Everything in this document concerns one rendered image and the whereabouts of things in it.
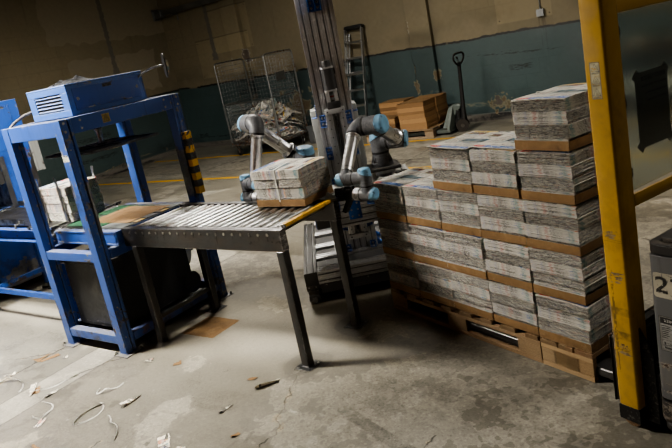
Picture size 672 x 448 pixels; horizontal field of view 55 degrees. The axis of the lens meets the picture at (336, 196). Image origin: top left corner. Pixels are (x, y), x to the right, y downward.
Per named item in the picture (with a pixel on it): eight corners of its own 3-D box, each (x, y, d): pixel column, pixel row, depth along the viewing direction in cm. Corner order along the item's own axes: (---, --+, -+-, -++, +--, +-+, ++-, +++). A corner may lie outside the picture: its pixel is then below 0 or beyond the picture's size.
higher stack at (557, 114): (590, 332, 334) (562, 83, 305) (645, 349, 309) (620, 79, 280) (541, 363, 315) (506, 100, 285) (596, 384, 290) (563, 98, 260)
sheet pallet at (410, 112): (456, 126, 1039) (451, 91, 1026) (434, 138, 975) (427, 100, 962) (392, 132, 1110) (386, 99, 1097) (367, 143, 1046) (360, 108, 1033)
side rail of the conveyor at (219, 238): (289, 249, 344) (284, 227, 341) (283, 252, 340) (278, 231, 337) (132, 243, 423) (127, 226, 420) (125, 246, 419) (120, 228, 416)
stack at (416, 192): (437, 286, 431) (417, 165, 412) (591, 332, 334) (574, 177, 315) (392, 308, 411) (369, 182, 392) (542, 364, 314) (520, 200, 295)
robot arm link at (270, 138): (304, 167, 445) (242, 126, 415) (293, 166, 457) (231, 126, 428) (312, 152, 447) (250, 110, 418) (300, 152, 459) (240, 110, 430)
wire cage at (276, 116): (311, 141, 1188) (291, 47, 1148) (283, 152, 1124) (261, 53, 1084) (262, 146, 1259) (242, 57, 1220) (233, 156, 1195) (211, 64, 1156)
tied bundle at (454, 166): (483, 170, 364) (477, 130, 359) (525, 174, 340) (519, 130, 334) (433, 189, 345) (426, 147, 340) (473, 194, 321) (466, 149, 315)
